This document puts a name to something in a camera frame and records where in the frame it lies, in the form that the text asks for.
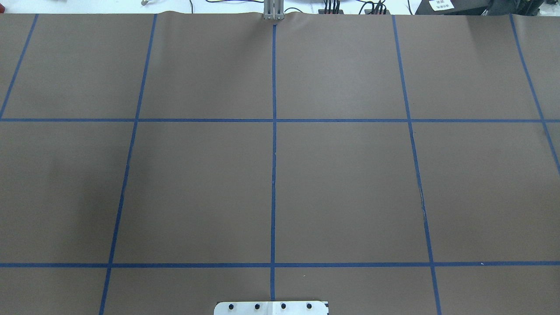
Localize aluminium frame post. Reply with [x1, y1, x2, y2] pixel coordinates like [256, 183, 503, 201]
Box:
[262, 0, 285, 21]

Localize white pedestal column base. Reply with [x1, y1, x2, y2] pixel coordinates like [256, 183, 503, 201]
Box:
[213, 301, 329, 315]

